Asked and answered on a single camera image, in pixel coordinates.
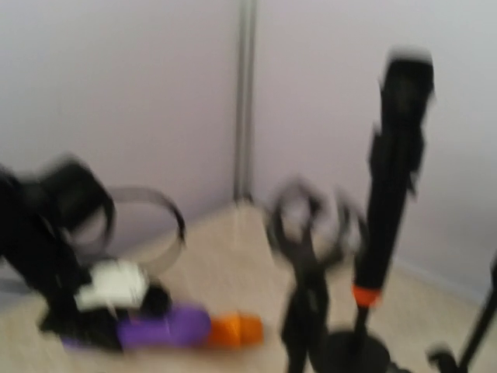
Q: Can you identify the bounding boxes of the purple toy microphone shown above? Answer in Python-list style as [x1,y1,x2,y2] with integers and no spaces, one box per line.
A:
[59,304,211,352]

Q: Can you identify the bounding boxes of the orange toy microphone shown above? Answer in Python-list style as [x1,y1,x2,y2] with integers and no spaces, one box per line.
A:
[206,312,265,349]

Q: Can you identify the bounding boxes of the left aluminium frame post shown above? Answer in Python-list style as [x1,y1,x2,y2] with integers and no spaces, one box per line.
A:
[233,0,258,202]

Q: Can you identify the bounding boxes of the black stand under pink microphone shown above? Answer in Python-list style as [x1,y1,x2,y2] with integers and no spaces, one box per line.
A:
[427,256,496,373]

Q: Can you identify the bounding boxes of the short black microphone stand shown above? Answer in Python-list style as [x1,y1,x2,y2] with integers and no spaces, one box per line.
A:
[265,178,370,372]

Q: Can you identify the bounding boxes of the black wireless microphone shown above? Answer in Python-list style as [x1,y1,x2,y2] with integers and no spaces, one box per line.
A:
[353,47,434,308]

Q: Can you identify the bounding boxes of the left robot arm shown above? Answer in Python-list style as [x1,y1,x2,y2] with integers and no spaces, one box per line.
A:
[1,157,186,351]

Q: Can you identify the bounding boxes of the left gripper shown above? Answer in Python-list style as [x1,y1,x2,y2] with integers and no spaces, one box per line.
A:
[38,283,171,350]

